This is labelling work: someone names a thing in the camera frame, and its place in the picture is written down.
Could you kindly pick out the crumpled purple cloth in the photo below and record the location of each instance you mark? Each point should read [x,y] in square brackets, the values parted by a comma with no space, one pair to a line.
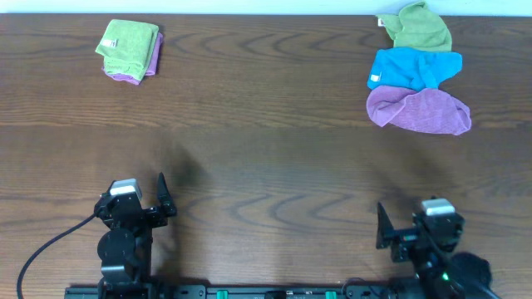
[430,111]

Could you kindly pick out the crumpled blue cloth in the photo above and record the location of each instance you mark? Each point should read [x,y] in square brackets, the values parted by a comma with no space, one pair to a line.
[413,69]

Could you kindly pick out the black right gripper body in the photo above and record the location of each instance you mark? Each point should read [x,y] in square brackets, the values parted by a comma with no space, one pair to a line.
[406,242]

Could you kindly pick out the crumpled green cloth at back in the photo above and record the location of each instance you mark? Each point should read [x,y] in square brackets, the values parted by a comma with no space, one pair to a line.
[417,27]

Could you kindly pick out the folded purple cloth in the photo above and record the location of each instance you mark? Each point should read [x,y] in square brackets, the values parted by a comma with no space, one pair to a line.
[150,71]

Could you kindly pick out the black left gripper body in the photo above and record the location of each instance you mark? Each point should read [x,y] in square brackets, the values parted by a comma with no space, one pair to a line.
[151,213]

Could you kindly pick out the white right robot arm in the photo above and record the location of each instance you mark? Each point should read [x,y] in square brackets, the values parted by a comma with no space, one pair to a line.
[463,275]

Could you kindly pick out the light green microfiber cloth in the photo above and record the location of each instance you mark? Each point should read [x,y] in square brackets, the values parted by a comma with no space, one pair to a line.
[127,47]

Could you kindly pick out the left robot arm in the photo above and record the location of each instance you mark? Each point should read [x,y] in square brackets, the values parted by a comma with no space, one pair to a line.
[125,250]

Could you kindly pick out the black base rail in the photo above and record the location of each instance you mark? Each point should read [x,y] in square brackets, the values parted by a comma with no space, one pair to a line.
[203,292]

